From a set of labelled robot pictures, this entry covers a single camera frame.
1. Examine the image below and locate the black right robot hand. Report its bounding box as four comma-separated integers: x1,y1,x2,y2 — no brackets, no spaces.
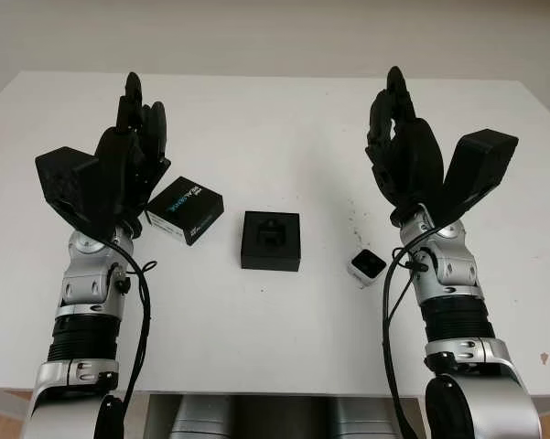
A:
364,66,446,221

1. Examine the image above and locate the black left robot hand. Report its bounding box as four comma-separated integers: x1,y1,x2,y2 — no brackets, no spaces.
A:
89,71,173,231

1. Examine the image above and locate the black RealSense box lid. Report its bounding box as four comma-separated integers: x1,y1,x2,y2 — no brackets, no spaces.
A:
144,175,226,249

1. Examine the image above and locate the small silver depth camera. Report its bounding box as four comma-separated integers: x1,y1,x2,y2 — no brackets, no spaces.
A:
347,247,389,291

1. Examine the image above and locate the grey right robot leg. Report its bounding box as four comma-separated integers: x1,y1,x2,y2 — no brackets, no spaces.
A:
336,395,397,439

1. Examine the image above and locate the grey robot leg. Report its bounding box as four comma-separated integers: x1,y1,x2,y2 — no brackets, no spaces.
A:
170,395,232,439
336,395,397,439

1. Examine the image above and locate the grey left robot leg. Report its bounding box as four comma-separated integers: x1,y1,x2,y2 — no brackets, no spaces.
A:
170,395,232,439

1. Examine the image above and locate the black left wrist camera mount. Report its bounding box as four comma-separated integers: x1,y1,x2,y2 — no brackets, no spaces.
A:
34,146,116,235

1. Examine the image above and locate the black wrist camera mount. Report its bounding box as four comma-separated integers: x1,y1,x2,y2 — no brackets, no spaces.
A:
34,146,116,235
440,129,520,226

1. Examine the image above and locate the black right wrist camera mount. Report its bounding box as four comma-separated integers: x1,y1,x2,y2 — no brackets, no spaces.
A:
440,129,520,226

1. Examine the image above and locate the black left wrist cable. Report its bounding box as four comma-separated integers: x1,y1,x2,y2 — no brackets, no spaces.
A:
98,236,159,439

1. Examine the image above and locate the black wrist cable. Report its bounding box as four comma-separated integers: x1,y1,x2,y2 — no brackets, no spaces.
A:
381,222,440,400
98,236,159,439

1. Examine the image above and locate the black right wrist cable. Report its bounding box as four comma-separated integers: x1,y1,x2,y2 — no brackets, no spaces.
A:
381,222,440,400

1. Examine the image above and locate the black camera box base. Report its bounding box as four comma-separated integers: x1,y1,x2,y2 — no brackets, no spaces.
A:
238,209,301,273

